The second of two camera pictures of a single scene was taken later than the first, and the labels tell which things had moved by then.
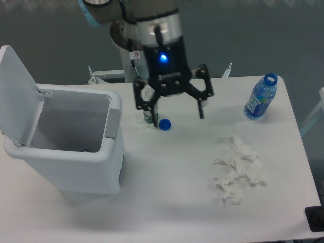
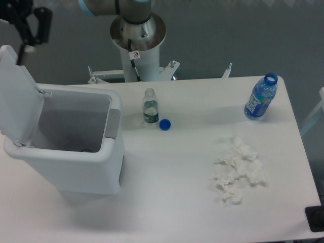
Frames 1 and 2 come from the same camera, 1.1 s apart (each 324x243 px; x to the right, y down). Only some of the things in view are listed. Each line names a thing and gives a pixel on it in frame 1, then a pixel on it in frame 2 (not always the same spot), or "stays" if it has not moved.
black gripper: x=167 y=65 to x=15 y=12
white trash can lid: x=21 y=99 stays
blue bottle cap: x=165 y=124 stays
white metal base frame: x=95 y=76 stays
